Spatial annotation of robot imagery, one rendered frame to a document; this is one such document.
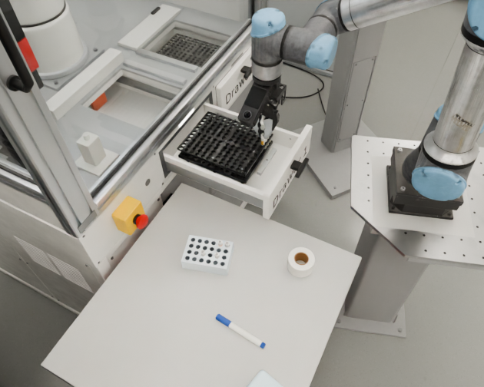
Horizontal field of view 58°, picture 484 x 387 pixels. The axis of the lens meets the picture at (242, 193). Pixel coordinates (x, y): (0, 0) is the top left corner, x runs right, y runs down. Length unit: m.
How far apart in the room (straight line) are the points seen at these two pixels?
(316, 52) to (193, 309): 0.68
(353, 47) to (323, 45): 1.04
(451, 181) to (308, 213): 1.25
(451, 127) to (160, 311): 0.80
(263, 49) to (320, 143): 1.51
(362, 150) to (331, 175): 0.88
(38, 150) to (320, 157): 1.76
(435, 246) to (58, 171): 0.98
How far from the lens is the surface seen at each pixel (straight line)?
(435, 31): 3.63
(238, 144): 1.27
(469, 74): 0.94
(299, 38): 1.01
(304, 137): 1.26
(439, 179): 1.07
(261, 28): 1.02
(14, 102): 0.84
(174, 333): 1.14
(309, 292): 1.17
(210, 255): 1.19
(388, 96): 2.95
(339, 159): 2.44
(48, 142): 0.92
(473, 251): 1.36
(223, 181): 1.20
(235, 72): 1.49
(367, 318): 1.98
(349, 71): 2.11
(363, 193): 1.37
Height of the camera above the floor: 1.82
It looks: 52 degrees down
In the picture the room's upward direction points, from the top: 2 degrees counter-clockwise
